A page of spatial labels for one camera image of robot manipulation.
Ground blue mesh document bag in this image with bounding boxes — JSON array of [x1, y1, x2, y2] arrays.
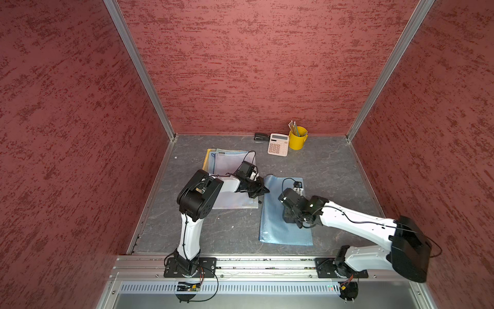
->
[[205, 149, 248, 175], [259, 175, 313, 246]]

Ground clear white mesh document bag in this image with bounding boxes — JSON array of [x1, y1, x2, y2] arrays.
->
[[213, 151, 258, 210]]

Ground yellow mesh document bag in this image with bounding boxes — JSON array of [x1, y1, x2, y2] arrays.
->
[[202, 148, 217, 172]]

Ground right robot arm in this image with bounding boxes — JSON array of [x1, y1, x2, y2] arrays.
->
[[278, 189, 435, 283]]

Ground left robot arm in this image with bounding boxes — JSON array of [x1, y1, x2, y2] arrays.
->
[[173, 169, 270, 276]]

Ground pink calculator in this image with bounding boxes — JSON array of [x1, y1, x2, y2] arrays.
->
[[268, 133, 289, 157]]

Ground black stapler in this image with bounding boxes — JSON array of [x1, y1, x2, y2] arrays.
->
[[253, 133, 270, 142]]

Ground yellow mug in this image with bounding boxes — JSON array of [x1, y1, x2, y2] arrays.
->
[[289, 126, 308, 151]]

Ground pencils in mug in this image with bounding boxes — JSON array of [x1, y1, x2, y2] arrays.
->
[[288, 121, 301, 137]]

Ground right black connector box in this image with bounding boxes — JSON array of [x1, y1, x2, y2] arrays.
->
[[339, 274, 359, 302]]

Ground perforated metal strip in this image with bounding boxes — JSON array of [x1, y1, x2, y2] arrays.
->
[[118, 281, 340, 296]]

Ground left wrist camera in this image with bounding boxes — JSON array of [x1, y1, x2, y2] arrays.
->
[[234, 161, 259, 181]]

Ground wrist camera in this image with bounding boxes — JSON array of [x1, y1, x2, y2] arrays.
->
[[293, 181, 304, 196], [234, 161, 259, 181]]

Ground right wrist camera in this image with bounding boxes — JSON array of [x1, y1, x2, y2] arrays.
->
[[293, 181, 304, 196]]

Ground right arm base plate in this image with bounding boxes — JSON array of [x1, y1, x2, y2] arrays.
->
[[315, 257, 369, 279]]

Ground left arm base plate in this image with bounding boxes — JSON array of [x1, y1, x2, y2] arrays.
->
[[163, 256, 217, 279]]

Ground left circuit board with cables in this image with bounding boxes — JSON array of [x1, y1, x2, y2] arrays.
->
[[175, 265, 219, 303]]

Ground aluminium front rail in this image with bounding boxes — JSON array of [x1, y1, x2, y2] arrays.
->
[[110, 255, 405, 282]]

